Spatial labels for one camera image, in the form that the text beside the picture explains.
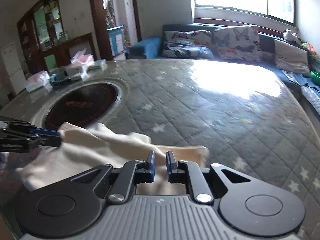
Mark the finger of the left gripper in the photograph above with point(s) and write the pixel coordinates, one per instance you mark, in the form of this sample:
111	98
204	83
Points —
45	141
44	132

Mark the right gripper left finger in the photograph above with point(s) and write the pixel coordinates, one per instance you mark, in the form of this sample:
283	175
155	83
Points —
118	185

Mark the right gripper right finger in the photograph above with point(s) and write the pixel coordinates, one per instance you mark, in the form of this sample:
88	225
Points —
206	185

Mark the cream beige garment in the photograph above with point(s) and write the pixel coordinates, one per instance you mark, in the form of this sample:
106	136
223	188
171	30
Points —
83	149

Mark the round black induction cooktop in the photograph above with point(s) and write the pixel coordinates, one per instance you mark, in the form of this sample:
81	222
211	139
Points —
82	106

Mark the pink tissue pack near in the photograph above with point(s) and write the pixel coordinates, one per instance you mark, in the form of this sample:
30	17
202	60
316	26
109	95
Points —
37	81

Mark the pink tissue pack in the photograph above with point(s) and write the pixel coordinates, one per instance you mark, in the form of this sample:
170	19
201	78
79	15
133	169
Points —
37	81
83	58

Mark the white refrigerator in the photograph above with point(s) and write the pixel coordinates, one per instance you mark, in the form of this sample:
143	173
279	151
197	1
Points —
14	69

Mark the white small box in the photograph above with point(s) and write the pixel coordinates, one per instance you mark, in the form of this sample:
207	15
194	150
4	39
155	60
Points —
74	69

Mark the flat white box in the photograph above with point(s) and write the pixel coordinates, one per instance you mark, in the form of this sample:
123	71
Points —
77	76

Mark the dark wooden display cabinet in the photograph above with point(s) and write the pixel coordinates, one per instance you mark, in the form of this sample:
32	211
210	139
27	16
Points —
45	43

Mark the pink tissue pack far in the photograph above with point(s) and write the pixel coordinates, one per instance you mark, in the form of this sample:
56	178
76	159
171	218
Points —
83	58

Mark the stack of green booklets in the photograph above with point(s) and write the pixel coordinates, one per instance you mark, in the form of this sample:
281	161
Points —
100	64

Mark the blue white small cabinet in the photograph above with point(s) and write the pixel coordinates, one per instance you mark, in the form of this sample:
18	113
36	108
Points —
117	39

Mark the blue corner sofa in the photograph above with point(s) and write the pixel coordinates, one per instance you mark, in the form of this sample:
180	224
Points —
151	48

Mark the left butterfly pillow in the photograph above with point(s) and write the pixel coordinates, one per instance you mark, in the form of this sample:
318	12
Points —
195	44

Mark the butterfly pillow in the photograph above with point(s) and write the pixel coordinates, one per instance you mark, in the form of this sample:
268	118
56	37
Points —
238	43
195	44

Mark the right butterfly pillow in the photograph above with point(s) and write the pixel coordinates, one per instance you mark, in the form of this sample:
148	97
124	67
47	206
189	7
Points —
238	43

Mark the grey plain cushion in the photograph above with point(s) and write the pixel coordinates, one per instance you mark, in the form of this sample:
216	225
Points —
291	58

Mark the green plastic toy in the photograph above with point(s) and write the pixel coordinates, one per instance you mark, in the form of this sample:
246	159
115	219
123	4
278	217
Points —
315	77

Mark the colourful toy pile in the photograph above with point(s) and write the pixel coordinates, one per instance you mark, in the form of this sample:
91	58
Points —
309	48

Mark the white panda plush toy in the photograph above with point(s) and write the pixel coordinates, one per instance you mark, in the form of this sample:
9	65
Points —
291	37

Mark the dark wooden door frame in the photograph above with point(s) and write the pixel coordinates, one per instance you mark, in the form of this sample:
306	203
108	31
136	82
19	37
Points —
101	32

